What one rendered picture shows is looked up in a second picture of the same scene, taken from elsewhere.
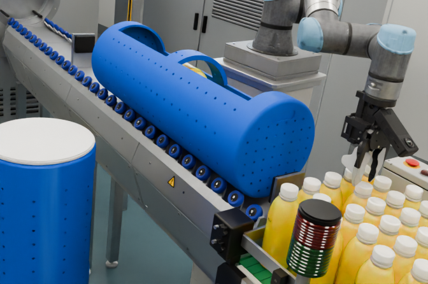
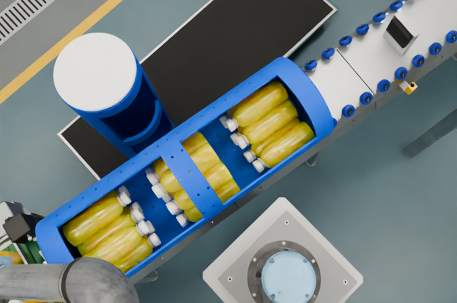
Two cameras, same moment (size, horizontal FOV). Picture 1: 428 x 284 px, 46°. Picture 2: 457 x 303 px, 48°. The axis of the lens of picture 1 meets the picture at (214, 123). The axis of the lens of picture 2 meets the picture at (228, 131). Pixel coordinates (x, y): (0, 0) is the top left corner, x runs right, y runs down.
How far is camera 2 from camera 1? 201 cm
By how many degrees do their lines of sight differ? 72
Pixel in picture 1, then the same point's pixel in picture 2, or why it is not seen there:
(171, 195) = not seen: hidden behind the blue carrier
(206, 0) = not seen: outside the picture
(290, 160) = not seen: hidden behind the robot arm
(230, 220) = (11, 224)
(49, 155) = (64, 85)
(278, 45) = (257, 281)
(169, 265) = (320, 215)
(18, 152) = (64, 64)
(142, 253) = (334, 187)
